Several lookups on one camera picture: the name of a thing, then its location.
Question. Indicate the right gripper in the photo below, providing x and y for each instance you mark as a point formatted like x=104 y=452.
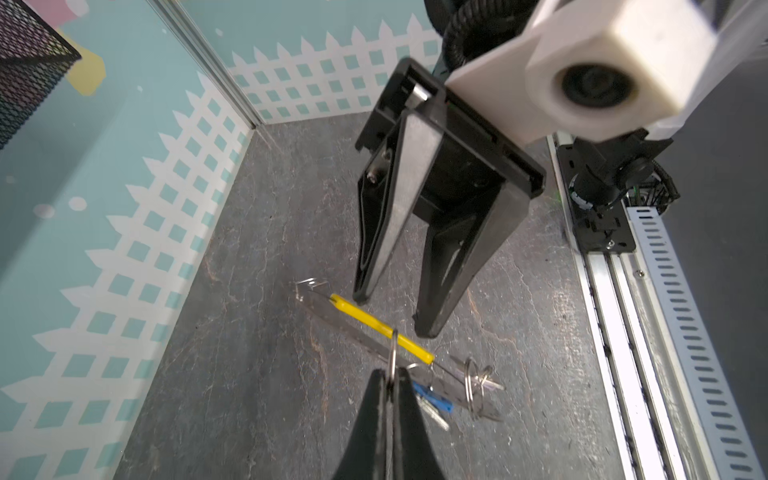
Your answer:
x=433 y=156

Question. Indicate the pink tagged key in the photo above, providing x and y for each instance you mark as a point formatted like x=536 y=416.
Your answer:
x=476 y=383

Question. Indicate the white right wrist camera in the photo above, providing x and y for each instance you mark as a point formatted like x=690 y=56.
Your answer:
x=595 y=69

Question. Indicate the black mesh wall basket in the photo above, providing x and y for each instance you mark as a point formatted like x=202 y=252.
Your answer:
x=34 y=59

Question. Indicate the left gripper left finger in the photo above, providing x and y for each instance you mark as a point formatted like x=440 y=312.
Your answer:
x=365 y=453

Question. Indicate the white vented cable duct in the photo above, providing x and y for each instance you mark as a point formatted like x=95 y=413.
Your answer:
x=724 y=430

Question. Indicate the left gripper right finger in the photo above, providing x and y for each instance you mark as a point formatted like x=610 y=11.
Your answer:
x=412 y=454

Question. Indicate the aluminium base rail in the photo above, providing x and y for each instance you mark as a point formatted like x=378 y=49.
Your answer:
x=657 y=430

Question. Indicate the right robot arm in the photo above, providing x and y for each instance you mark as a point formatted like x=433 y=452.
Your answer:
x=605 y=170

